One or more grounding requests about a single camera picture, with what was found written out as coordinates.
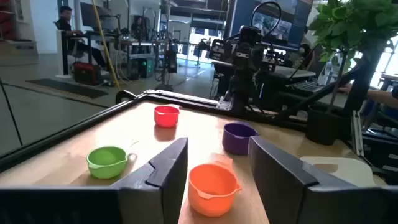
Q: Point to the white plastic basket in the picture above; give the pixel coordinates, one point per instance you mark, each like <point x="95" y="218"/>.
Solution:
<point x="351" y="174"/>

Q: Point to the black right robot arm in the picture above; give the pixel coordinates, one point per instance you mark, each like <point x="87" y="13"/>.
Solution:
<point x="241" y="90"/>

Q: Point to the large display screen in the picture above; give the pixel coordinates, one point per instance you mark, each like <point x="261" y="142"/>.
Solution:
<point x="292" y="28"/>

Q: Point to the green leafy plant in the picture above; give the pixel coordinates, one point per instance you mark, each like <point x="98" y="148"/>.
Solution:
<point x="345" y="25"/>

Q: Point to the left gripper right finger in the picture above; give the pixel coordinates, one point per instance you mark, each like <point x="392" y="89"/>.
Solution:
<point x="273" y="180"/>

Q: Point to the person's forearm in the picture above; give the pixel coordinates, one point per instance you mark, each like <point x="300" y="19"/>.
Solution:
<point x="379" y="96"/>

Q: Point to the person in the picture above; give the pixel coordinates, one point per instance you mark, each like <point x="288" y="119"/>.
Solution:
<point x="65" y="25"/>

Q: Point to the green measuring cup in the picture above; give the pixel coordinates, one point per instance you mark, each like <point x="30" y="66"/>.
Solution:
<point x="105" y="166"/>

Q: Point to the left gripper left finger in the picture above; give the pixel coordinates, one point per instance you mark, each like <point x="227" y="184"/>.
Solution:
<point x="161" y="186"/>

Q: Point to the black floor mat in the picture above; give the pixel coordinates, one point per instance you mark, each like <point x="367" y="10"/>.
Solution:
<point x="68" y="88"/>

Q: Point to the black keyboard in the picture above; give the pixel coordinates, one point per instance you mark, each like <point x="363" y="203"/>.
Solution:
<point x="304" y="86"/>

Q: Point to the orange measuring cup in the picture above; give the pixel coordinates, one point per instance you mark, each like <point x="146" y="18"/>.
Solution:
<point x="211" y="196"/>

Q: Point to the black computer monitor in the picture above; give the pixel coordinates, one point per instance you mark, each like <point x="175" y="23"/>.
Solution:
<point x="96" y="15"/>

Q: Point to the black plant pot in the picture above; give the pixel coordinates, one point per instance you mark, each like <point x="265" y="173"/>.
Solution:
<point x="326" y="127"/>

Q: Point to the purple measuring cup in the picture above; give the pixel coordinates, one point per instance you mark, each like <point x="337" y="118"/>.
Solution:
<point x="233" y="143"/>

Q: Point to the black table frame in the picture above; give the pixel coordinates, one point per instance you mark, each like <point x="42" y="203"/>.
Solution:
<point x="77" y="127"/>

